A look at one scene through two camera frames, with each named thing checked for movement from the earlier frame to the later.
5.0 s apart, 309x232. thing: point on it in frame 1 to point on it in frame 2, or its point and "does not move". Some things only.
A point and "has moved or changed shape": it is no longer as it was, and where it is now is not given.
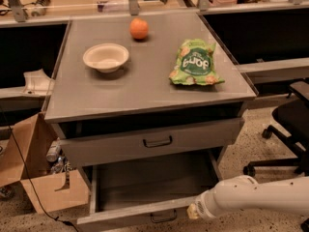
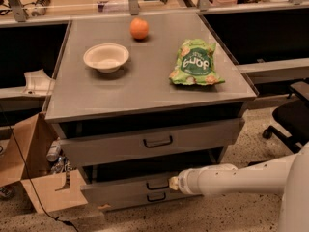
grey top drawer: [101, 141] does not move
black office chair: [293, 116] does not move
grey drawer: [151, 195] has moved or changed shape
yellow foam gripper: [202, 206] to [184, 181]
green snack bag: [195, 64] does not move
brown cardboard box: [23, 151] does not move
